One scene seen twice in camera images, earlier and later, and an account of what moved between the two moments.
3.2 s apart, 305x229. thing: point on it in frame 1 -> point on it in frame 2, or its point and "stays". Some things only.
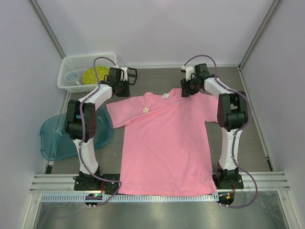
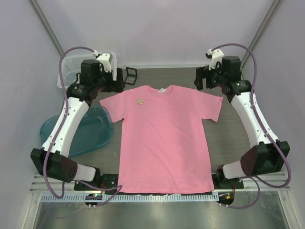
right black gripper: [184, 87] -> [201, 73]
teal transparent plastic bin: [56, 145] stays
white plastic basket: [77, 73] stays
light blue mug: [71, 77] stays
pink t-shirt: [167, 148] stays
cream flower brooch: [146, 109] -> [139, 101]
